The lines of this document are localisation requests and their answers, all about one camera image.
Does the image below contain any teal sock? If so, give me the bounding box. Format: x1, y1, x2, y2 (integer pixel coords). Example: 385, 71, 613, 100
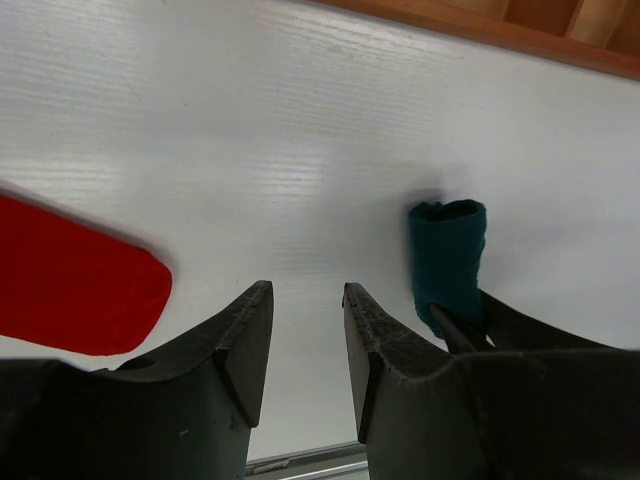
408, 199, 487, 339

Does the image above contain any aluminium mounting rail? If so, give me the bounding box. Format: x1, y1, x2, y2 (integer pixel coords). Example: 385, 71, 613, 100
244, 442, 369, 480

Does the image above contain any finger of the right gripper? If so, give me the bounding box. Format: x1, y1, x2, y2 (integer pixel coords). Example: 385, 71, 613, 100
480, 291, 611, 350
429, 304, 480, 355

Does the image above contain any orange compartment tray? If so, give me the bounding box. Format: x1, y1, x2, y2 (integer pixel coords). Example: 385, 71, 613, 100
322, 0, 639, 81

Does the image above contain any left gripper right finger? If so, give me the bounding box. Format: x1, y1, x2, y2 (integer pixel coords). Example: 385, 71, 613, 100
343, 283, 639, 479

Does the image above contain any red sock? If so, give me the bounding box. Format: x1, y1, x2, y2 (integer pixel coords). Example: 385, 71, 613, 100
1, 196, 172, 356

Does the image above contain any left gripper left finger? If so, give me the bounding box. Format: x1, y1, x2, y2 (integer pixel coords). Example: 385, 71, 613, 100
1, 281, 273, 479

